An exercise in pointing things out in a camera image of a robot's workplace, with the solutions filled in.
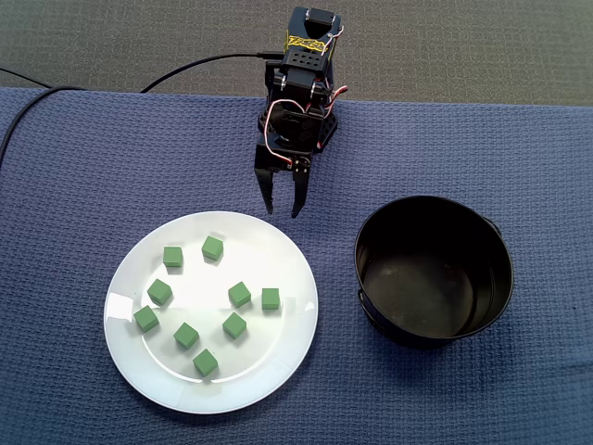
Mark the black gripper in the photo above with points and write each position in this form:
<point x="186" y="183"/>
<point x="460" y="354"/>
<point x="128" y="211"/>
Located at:
<point x="274" y="163"/>

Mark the green cube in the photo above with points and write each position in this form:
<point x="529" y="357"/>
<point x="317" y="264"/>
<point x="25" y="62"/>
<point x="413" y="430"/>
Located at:
<point x="205" y="362"/>
<point x="270" y="298"/>
<point x="186" y="335"/>
<point x="239" y="294"/>
<point x="160" y="291"/>
<point x="146" y="319"/>
<point x="234" y="325"/>
<point x="172" y="256"/>
<point x="212" y="248"/>

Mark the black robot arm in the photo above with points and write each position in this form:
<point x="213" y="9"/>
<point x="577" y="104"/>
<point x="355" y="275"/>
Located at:
<point x="306" y="62"/>

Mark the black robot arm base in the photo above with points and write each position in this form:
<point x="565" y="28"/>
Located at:
<point x="330" y="132"/>

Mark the black round container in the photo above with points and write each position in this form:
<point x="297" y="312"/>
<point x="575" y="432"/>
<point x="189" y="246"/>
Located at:
<point x="417" y="296"/>

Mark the white round plate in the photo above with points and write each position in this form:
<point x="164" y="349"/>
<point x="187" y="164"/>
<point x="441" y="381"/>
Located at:
<point x="259" y="371"/>

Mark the blue woven table mat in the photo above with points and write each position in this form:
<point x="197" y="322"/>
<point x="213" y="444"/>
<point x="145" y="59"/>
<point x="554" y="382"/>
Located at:
<point x="69" y="232"/>

